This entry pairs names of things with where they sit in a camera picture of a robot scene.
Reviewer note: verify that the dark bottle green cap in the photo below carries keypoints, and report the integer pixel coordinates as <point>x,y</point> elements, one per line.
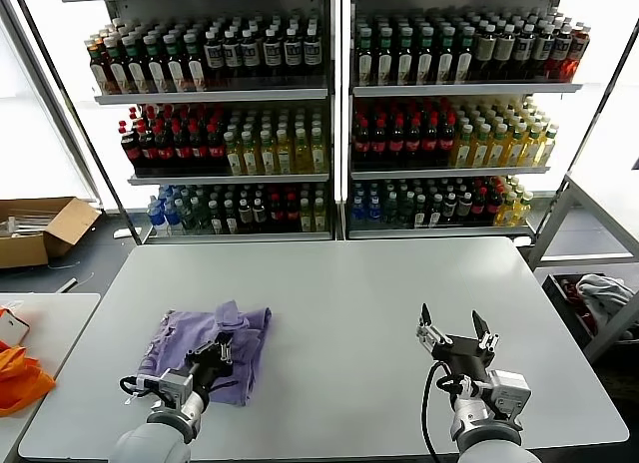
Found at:
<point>366,64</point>
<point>176,74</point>
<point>195,73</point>
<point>385,64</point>
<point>405,64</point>
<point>156,74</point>
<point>137,74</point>
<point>464,64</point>
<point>425,64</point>
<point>444,64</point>
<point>119,74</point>

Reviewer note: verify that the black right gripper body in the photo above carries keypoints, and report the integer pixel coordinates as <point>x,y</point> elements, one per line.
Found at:
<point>461,355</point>

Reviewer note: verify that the yellow tea bottle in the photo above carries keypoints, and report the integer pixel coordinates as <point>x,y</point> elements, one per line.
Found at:
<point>523,211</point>
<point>507,213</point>
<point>284,157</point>
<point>318,156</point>
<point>516,149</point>
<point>268,158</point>
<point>250,158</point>
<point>233,158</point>
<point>533,148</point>
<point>549,147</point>
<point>320,218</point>
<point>464,151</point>
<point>499,151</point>
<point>302,157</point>
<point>481,151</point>
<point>306,221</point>

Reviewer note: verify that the dark bottle white cap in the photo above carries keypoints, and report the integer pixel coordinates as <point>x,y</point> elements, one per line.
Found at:
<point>231,223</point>
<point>216,223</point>
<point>245,216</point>
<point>464,208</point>
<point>422,213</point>
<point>312,53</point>
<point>259,216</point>
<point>524,49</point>
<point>250,55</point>
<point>293,54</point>
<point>436,213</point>
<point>214,56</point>
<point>544,48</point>
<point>449,208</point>
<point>232,55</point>
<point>272,54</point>

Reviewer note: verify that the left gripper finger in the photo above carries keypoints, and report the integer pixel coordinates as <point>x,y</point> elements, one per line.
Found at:
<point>227,353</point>
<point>207,355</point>

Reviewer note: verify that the red drink bottle white cap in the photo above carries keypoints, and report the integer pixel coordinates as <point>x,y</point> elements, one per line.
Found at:
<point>579,46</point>
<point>561,48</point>

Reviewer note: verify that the black slanted frame post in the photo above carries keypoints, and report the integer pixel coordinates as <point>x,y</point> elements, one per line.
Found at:
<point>74,109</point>

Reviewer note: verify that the grey metal bottle shelf unit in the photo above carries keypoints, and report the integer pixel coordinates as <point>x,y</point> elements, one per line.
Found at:
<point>214,96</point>
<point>464,90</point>

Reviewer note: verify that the orange cloth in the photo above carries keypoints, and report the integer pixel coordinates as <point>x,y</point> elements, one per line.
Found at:
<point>20,378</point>

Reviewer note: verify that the crumpled grey cloth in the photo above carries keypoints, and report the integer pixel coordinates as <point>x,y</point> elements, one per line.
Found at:
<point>604,288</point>

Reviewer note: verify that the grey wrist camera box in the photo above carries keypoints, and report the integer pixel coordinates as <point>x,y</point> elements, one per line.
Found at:
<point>175,385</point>
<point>509,390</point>

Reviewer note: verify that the open brown cardboard box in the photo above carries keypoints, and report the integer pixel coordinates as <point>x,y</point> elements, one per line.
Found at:
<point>70,223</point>

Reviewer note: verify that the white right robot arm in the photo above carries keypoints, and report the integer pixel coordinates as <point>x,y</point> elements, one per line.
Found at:
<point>479,433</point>

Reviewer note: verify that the green tinted water bottle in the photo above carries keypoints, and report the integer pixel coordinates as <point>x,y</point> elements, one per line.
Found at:
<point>202,218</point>
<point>407,213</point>
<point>391,213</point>
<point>189,218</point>

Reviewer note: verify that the red tea bottle white label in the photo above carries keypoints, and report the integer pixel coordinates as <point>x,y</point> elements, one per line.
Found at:
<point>100,74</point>

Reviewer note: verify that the cola bottle red cap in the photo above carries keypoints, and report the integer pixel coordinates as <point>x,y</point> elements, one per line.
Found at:
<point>379,146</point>
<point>396,146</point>
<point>414,146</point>
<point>479,208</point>
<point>431,146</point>
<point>277,216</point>
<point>447,146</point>
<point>165,153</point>
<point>132,153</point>
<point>292,216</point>
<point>494,208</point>
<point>198,153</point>
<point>361,146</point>
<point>148,153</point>
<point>215,153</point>
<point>182,153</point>

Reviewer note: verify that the white packing strips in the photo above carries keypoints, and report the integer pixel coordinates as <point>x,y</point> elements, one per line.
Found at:
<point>25,222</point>

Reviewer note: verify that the purple printed t-shirt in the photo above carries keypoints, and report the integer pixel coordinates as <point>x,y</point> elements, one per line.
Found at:
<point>185,328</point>

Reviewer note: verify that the grey metal rack frame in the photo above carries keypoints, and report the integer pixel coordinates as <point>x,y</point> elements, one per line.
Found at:
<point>551,218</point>

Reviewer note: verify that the black storage crate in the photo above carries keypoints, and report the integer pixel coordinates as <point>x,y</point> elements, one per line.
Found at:
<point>554,289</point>

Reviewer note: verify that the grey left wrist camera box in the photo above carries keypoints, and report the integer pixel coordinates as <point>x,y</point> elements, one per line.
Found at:
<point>175,385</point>

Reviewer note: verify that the dark bottle beige label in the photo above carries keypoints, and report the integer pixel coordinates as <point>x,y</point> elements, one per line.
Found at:
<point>505,48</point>
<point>485,49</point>

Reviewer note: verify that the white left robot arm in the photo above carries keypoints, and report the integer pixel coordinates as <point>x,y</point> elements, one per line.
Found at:
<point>150,440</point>

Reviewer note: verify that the small white box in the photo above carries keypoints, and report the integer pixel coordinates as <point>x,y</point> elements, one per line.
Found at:
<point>12,328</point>

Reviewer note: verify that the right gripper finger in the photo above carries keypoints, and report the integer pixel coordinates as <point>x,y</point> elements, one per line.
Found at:
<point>429,328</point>
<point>481,330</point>

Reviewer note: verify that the small white floor object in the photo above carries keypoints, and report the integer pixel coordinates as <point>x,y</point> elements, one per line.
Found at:
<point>121,233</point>

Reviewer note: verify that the blue water bottle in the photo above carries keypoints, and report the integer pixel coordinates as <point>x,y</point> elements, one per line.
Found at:
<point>157,218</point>
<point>359,213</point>
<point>375,213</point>
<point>173,218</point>

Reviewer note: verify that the short metal bar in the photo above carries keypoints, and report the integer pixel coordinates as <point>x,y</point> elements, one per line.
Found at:
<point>67,284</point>

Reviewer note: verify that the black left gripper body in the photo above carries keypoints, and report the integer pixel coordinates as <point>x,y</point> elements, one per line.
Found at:
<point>209,373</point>

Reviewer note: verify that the red cloth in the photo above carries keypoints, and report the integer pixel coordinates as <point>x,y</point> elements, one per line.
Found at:
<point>581,311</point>

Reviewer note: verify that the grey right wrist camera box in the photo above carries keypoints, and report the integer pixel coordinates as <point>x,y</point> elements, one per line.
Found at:
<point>509,390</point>

